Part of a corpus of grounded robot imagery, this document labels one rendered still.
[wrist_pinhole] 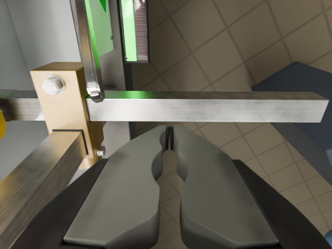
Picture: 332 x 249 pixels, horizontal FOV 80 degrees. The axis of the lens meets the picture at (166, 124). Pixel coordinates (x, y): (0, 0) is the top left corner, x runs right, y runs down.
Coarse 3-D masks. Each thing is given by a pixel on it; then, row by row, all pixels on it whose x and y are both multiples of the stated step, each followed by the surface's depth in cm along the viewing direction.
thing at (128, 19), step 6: (126, 0) 32; (132, 0) 32; (126, 6) 32; (132, 6) 32; (126, 12) 33; (132, 12) 33; (126, 18) 33; (132, 18) 33; (126, 24) 34; (132, 24) 34; (126, 30) 34; (132, 30) 34; (126, 36) 35; (132, 36) 35; (126, 42) 35; (132, 42) 35; (126, 48) 35; (132, 48) 35; (126, 54) 36; (132, 54) 36; (132, 60) 36
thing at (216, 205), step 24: (192, 144) 10; (192, 168) 9; (216, 168) 9; (192, 192) 7; (216, 192) 7; (240, 192) 7; (192, 216) 6; (216, 216) 6; (240, 216) 6; (264, 216) 6; (192, 240) 7; (216, 240) 6; (240, 240) 6; (264, 240) 6
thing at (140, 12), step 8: (136, 0) 32; (144, 0) 32; (136, 8) 33; (144, 8) 33; (136, 16) 33; (144, 16) 33; (136, 24) 34; (144, 24) 34; (136, 32) 34; (144, 32) 34; (136, 40) 35; (144, 40) 35; (144, 48) 35; (144, 56) 36
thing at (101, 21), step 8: (96, 0) 27; (96, 8) 27; (96, 16) 27; (104, 16) 30; (96, 24) 27; (104, 24) 30; (96, 32) 27; (104, 32) 30; (96, 40) 27; (104, 40) 30; (112, 40) 35; (104, 48) 30; (112, 48) 35
